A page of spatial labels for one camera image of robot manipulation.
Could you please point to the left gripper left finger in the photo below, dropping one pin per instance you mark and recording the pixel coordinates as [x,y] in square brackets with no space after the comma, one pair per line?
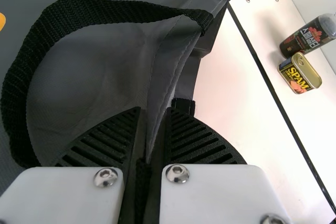
[63,195]

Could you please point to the dark coffee bottle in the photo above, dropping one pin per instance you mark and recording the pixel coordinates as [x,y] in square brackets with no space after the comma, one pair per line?
[304,39]

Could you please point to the rectangular gold tin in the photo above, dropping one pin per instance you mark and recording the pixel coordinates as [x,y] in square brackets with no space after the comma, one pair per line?
[299,77]

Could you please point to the black strip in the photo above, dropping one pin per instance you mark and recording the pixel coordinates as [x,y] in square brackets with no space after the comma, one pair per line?
[288,127]

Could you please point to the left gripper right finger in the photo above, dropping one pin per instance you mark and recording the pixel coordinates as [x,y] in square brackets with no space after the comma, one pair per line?
[215,195]

